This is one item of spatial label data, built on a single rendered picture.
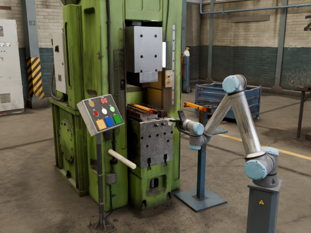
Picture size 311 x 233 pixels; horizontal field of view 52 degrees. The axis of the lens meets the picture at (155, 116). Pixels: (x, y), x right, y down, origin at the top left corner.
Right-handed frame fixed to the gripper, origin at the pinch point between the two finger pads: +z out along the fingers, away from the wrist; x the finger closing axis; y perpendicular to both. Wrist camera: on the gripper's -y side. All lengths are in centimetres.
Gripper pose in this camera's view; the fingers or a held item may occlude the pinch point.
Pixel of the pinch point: (171, 117)
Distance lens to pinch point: 273.5
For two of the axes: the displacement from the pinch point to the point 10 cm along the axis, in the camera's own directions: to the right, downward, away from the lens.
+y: 0.0, 9.7, 2.3
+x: 8.3, -1.3, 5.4
